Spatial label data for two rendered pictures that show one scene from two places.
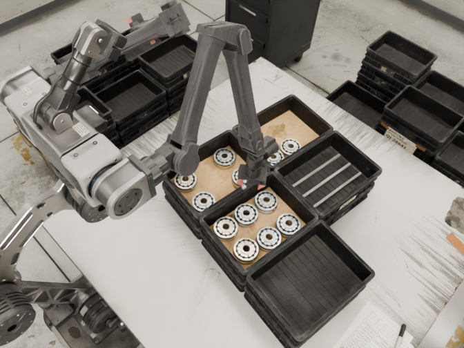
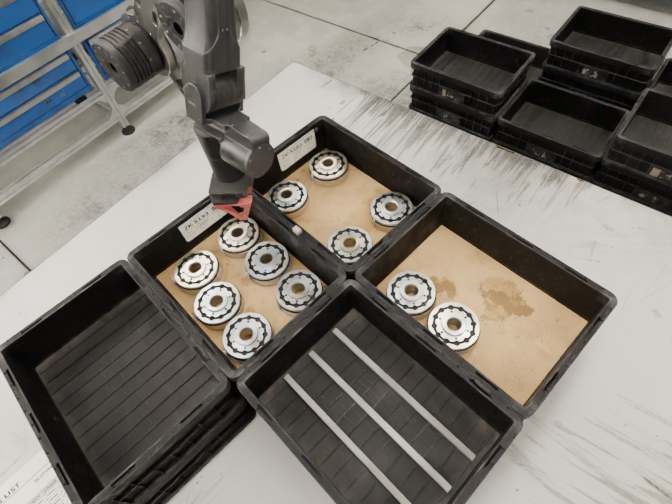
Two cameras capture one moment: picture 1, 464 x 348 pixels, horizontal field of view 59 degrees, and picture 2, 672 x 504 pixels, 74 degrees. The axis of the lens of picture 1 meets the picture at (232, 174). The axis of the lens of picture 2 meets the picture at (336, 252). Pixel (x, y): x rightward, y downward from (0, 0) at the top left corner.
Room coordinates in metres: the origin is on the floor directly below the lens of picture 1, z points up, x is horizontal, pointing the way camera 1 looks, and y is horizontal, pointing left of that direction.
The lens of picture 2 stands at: (1.08, -0.63, 1.70)
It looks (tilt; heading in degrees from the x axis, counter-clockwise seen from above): 56 degrees down; 94
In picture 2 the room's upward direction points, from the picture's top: 10 degrees counter-clockwise
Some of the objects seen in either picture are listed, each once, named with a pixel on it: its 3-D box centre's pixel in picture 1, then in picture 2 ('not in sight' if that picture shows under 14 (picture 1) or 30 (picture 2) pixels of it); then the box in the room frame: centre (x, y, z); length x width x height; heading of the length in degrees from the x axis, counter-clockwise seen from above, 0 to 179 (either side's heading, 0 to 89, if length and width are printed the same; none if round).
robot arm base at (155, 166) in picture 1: (151, 169); not in sight; (0.66, 0.22, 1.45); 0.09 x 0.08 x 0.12; 48
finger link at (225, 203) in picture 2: (255, 181); (237, 198); (0.89, -0.09, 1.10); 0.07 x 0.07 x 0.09; 86
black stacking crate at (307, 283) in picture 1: (308, 280); (122, 377); (0.60, -0.32, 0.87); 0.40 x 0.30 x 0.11; 131
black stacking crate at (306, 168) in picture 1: (325, 177); (373, 410); (1.09, -0.42, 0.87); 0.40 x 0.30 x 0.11; 131
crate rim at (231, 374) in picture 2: (259, 219); (233, 268); (0.83, -0.12, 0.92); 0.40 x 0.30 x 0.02; 131
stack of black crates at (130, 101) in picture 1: (132, 112); (549, 147); (1.93, 0.70, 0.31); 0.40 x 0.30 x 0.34; 138
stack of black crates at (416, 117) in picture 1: (410, 136); not in sight; (1.82, -1.15, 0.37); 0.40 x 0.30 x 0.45; 48
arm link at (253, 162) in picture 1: (255, 158); (219, 137); (0.89, -0.08, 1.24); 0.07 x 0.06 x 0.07; 138
